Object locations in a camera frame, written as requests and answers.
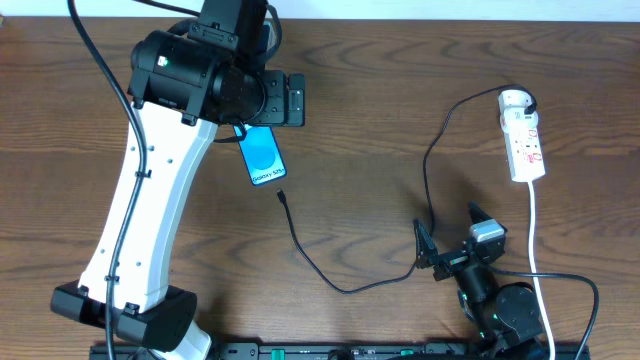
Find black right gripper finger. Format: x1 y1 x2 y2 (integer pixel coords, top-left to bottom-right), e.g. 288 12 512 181
413 219 439 269
468 201 493 224

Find blue screen Galaxy smartphone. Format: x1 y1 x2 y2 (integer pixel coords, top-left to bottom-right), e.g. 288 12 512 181
239 125 287 186

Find black USB charging cable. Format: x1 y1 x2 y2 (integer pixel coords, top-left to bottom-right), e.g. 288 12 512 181
276 83 539 295

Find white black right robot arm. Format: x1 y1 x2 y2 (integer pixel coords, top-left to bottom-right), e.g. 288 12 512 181
413 202 544 359

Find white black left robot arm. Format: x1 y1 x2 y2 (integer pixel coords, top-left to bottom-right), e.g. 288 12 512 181
50 1 305 359

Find white power strip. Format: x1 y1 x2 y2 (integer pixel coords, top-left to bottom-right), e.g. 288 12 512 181
500 107 546 183

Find white power strip cord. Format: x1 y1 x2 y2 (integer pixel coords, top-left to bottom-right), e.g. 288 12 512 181
526 180 557 360

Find white USB wall charger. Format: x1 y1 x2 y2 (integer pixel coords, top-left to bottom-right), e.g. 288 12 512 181
498 89 537 115

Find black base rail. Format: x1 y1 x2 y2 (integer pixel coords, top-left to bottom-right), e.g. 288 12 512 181
115 341 579 360

